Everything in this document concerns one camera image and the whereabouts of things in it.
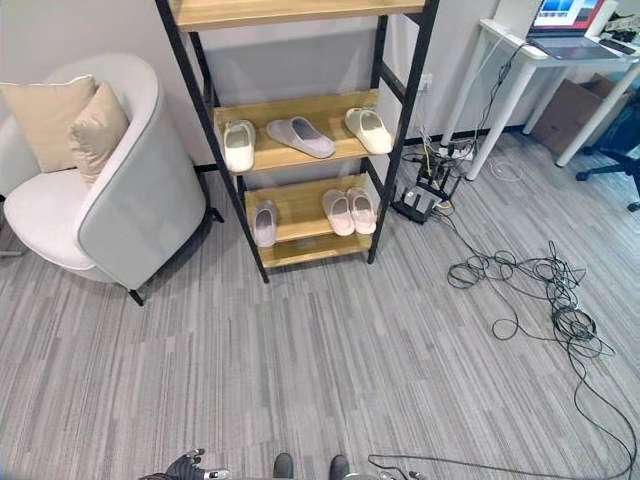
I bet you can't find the brown cardboard box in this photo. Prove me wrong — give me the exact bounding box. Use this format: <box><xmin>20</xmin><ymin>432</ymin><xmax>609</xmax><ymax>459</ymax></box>
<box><xmin>530</xmin><ymin>72</ymin><xmax>632</xmax><ymax>157</ymax></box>

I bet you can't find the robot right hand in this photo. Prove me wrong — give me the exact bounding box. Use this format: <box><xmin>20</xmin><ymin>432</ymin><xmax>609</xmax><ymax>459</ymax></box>
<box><xmin>377</xmin><ymin>466</ymin><xmax>427</xmax><ymax>480</ymax></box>

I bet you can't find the white power strip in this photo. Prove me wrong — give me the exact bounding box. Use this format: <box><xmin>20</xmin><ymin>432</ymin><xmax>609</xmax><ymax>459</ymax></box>
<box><xmin>438</xmin><ymin>140</ymin><xmax>476</xmax><ymax>161</ymax></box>

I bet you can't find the cream rubber slipper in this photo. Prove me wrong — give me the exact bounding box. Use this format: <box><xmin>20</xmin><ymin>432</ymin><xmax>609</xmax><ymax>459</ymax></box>
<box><xmin>222</xmin><ymin>119</ymin><xmax>258</xmax><ymax>174</ymax></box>
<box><xmin>344</xmin><ymin>106</ymin><xmax>395</xmax><ymax>155</ymax></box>

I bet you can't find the black wifi router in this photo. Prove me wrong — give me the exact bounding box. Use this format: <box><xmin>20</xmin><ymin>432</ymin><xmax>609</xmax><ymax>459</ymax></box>
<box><xmin>390</xmin><ymin>157</ymin><xmax>462</xmax><ymax>225</ymax></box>

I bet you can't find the small beige cushion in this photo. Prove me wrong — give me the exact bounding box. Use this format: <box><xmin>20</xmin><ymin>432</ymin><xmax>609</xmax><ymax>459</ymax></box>
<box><xmin>67</xmin><ymin>81</ymin><xmax>131</xmax><ymax>187</ymax></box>

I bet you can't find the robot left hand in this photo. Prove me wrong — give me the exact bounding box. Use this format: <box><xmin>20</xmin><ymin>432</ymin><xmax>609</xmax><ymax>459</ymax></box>
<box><xmin>163</xmin><ymin>447</ymin><xmax>232</xmax><ymax>480</ymax></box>

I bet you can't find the pink fabric slipper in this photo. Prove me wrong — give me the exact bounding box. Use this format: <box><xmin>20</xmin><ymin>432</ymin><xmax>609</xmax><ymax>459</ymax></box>
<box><xmin>320</xmin><ymin>188</ymin><xmax>358</xmax><ymax>238</ymax></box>
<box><xmin>345</xmin><ymin>186</ymin><xmax>378</xmax><ymax>235</ymax></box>

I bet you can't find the black laptop power cable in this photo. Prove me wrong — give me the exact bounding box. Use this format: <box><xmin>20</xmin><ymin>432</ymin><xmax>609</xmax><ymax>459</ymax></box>
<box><xmin>468</xmin><ymin>40</ymin><xmax>529</xmax><ymax>151</ymax></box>

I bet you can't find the thin white cable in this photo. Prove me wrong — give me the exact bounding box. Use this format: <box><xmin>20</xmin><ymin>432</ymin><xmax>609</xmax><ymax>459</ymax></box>
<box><xmin>489</xmin><ymin>160</ymin><xmax>523</xmax><ymax>183</ymax></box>

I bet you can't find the black remote on desk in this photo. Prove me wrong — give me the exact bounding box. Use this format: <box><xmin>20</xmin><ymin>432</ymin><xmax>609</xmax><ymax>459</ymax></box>
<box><xmin>598</xmin><ymin>37</ymin><xmax>638</xmax><ymax>56</ymax></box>

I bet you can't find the grey open laptop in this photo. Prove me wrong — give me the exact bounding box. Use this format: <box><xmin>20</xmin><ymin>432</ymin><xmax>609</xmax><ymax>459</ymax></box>
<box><xmin>525</xmin><ymin>0</ymin><xmax>635</xmax><ymax>62</ymax></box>

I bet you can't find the robot right dark foot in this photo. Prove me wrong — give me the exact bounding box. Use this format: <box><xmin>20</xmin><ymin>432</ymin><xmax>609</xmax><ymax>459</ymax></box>
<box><xmin>329</xmin><ymin>453</ymin><xmax>352</xmax><ymax>480</ymax></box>

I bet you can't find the robot left dark foot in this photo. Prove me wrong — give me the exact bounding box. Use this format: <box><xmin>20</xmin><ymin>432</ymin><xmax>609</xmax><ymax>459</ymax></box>
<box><xmin>272</xmin><ymin>452</ymin><xmax>296</xmax><ymax>480</ymax></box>

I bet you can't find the white grey tub armchair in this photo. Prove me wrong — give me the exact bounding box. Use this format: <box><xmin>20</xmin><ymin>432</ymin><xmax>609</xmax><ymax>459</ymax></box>
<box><xmin>2</xmin><ymin>53</ymin><xmax>226</xmax><ymax>307</ymax></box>

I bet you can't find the robot dark foot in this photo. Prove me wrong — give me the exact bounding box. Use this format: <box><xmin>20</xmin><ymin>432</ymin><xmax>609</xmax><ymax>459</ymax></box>
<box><xmin>272</xmin><ymin>452</ymin><xmax>296</xmax><ymax>480</ymax></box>
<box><xmin>329</xmin><ymin>453</ymin><xmax>352</xmax><ymax>480</ymax></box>

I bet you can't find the large beige cushion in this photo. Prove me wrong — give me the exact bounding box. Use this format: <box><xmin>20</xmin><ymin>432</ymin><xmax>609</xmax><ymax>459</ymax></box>
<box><xmin>0</xmin><ymin>74</ymin><xmax>98</xmax><ymax>175</ymax></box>

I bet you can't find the white desk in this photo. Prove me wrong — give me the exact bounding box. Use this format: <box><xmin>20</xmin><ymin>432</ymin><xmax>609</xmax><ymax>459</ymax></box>
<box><xmin>439</xmin><ymin>18</ymin><xmax>640</xmax><ymax>181</ymax></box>

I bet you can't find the grey fabric slipper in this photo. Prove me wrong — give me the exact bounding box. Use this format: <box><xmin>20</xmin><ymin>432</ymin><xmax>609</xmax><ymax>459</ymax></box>
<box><xmin>251</xmin><ymin>199</ymin><xmax>279</xmax><ymax>249</ymax></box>
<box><xmin>265</xmin><ymin>116</ymin><xmax>337</xmax><ymax>160</ymax></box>

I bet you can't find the black metal wooden shoe rack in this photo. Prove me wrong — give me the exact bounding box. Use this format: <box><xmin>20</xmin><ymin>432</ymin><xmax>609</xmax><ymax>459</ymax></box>
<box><xmin>154</xmin><ymin>0</ymin><xmax>441</xmax><ymax>285</ymax></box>

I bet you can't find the long black tangled cable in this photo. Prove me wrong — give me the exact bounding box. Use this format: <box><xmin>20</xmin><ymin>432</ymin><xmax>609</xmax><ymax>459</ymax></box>
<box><xmin>367</xmin><ymin>199</ymin><xmax>639</xmax><ymax>480</ymax></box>

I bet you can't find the black office chair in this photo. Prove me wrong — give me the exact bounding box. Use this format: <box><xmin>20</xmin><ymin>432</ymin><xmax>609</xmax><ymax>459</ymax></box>
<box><xmin>575</xmin><ymin>89</ymin><xmax>640</xmax><ymax>213</ymax></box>

